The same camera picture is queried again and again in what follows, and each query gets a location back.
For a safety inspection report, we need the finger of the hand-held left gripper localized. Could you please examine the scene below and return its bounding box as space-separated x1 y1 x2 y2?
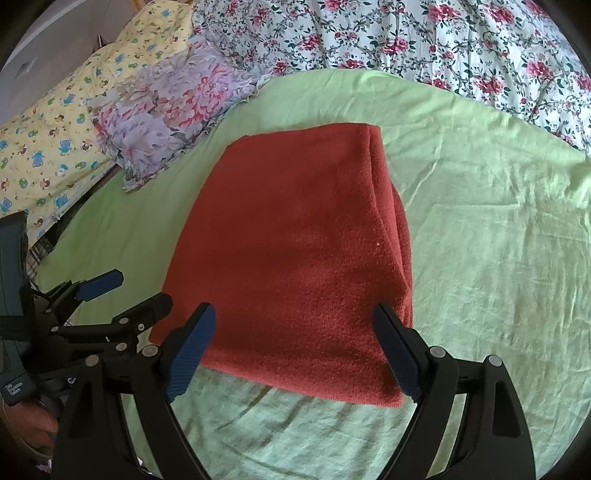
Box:
31 270 125 320
52 294 174 357

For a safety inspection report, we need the plaid cloth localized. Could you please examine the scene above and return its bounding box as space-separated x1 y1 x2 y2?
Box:
27 240 58 282

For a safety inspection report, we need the yellow cartoon print pillow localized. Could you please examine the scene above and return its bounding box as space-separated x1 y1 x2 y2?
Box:
0 0 195 227

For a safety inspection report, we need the white floral quilt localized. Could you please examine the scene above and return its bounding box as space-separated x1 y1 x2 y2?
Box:
191 0 591 155

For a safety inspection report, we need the light green bed sheet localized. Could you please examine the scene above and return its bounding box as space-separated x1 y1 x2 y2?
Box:
34 68 591 480

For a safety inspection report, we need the red knitted cloth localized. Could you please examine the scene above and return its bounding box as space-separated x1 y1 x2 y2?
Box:
148 122 415 410

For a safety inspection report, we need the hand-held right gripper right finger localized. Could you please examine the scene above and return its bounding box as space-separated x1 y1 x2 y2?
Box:
372 302 536 480

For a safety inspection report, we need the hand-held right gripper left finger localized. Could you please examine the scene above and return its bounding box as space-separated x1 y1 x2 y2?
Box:
53 302 218 480

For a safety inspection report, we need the purple floral ruffled pillow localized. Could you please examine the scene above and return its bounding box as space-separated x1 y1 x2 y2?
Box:
88 46 273 193

